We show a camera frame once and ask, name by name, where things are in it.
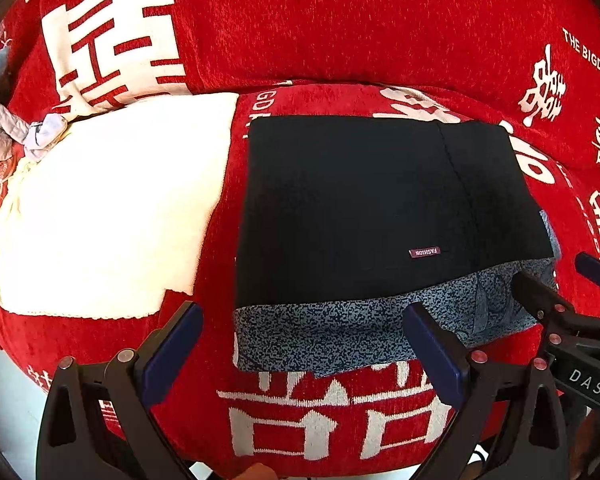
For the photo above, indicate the black pants with grey lining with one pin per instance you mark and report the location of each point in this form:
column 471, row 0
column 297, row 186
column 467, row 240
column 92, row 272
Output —
column 360, row 210

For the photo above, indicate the red printed cushion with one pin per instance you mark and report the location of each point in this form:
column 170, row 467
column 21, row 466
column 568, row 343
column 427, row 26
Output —
column 330, row 20

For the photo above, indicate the red printed sofa cover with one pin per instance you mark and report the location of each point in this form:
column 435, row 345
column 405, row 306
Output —
column 330, row 420

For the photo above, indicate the pale lilac garment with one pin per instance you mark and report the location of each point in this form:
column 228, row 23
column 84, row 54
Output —
column 35, row 132

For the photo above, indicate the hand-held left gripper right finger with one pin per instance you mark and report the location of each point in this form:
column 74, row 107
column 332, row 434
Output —
column 435, row 350

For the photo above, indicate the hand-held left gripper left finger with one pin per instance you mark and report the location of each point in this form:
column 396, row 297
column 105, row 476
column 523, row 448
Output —
column 172, row 350

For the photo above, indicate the white fleece cloth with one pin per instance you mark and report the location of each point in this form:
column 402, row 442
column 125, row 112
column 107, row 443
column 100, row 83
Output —
column 110, row 200

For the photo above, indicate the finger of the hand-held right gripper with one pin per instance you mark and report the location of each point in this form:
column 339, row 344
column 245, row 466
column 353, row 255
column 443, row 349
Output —
column 597, row 270
column 530, row 290

